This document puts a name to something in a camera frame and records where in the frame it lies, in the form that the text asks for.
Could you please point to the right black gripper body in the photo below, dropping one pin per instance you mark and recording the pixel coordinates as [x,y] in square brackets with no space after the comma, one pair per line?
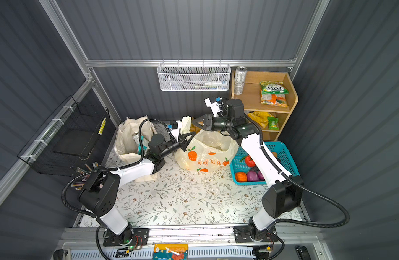
[219,124]

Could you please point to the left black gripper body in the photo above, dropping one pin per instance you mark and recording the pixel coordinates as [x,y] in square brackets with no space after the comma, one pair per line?
[172,147]

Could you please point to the teal snack packet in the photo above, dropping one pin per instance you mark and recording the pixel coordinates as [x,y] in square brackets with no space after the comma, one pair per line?
[141,149]

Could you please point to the cream canvas tote bag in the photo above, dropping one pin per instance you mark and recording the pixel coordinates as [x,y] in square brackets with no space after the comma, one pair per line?
[127,138]

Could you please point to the yellow translucent plastic bag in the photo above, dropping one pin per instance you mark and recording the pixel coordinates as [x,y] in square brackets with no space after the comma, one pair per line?
[207,152]

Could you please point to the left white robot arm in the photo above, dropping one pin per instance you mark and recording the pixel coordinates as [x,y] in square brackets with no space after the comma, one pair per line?
[100,191]

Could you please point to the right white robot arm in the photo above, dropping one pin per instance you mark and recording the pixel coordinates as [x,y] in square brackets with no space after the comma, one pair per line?
[284,192]

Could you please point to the yellow snack packet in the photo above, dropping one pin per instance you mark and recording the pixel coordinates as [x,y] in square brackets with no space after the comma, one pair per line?
[260,117]

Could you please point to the small green snack packet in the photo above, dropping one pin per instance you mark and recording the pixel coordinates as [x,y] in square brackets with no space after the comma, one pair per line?
[273,123]

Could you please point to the red toy tomato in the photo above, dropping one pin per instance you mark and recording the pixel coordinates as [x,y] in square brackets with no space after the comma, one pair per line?
[249,162]

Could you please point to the teal plastic basket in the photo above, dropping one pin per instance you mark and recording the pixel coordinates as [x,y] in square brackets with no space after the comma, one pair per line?
[286,160]

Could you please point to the toothpaste tube in basket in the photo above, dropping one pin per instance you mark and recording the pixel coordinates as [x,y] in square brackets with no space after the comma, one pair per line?
[210,84]

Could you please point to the orange snack bag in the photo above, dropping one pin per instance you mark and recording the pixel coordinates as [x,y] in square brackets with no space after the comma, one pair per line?
[278,100]

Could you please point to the green snack bag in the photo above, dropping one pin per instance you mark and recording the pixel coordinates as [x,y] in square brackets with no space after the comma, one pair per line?
[273,87]

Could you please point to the orange toy pumpkin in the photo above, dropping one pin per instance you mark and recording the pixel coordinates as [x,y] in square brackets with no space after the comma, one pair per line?
[241,177]

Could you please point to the rear silver drink can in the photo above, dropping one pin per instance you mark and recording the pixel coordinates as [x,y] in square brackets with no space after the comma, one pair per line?
[240,79]

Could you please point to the purple toy onion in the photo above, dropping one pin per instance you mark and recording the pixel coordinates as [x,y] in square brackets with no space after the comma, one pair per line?
[253,176]

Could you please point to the bundle of pencils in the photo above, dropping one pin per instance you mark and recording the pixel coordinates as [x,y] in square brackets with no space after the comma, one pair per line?
[79,183]

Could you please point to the colourful box at front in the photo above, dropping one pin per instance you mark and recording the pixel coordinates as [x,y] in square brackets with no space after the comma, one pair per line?
[170,252]

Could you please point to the white wire wall basket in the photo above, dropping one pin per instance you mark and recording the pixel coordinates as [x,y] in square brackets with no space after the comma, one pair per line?
[171,77]

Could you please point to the black wire wall basket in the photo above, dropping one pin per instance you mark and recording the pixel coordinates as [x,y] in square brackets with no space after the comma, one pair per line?
[78,134]

